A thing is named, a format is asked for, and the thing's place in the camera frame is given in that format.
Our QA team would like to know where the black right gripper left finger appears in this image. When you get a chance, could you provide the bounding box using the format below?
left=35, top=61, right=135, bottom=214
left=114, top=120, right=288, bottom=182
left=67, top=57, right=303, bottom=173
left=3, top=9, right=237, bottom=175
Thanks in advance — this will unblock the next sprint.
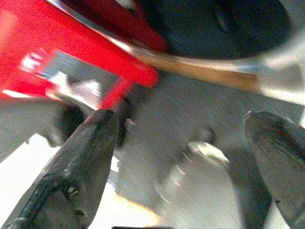
left=0, top=108, right=120, bottom=229

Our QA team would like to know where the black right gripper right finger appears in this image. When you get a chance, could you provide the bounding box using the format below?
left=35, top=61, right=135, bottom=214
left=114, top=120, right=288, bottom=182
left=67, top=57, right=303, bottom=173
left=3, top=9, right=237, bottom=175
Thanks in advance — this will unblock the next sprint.
left=243, top=111, right=305, bottom=229

